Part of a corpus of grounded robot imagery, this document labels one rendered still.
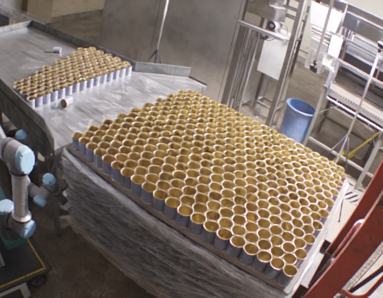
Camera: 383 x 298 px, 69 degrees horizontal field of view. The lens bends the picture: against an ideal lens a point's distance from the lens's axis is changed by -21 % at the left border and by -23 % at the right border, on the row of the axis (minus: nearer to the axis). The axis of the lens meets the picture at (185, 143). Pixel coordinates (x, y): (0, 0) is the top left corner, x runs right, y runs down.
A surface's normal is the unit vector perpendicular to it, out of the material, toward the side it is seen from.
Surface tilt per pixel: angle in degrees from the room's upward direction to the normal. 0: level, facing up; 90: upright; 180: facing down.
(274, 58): 90
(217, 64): 90
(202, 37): 90
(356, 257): 90
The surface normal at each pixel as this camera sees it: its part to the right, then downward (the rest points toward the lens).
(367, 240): -0.60, 0.34
